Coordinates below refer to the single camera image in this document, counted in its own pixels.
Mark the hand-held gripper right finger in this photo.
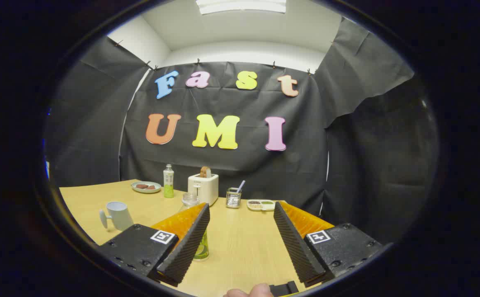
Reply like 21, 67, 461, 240
273, 200, 383, 285

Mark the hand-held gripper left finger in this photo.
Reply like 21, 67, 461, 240
99, 202, 210, 288

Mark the clear juice bottle green label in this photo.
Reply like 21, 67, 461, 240
180, 193, 210, 262

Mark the white cup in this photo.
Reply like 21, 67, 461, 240
99, 201, 135, 231

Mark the wooden table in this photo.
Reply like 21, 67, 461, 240
59, 179, 335, 297

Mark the white divided dish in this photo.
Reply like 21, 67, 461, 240
247, 200, 276, 212

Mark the white toaster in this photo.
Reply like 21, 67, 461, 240
188, 173, 219, 206

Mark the pale green plate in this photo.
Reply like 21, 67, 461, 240
131, 181, 162, 194

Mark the ceiling light panel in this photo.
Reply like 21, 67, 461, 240
196, 0, 287, 15

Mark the metal wire holder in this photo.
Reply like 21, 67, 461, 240
226, 188, 242, 209

